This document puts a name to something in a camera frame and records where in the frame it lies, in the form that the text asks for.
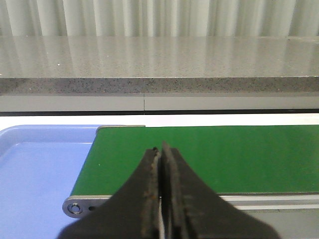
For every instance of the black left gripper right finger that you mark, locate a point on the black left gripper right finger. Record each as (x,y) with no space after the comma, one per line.
(197,212)

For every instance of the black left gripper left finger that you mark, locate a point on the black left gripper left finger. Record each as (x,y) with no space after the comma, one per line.
(131,213)

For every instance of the blue plastic tray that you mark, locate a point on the blue plastic tray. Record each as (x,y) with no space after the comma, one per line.
(39,165)

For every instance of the grey speckled stone counter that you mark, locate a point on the grey speckled stone counter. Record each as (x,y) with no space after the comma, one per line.
(121,75)

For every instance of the white pleated curtain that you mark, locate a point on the white pleated curtain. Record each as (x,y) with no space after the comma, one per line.
(159,18)

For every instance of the aluminium conveyor frame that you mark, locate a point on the aluminium conveyor frame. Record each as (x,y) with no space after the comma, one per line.
(82,206)

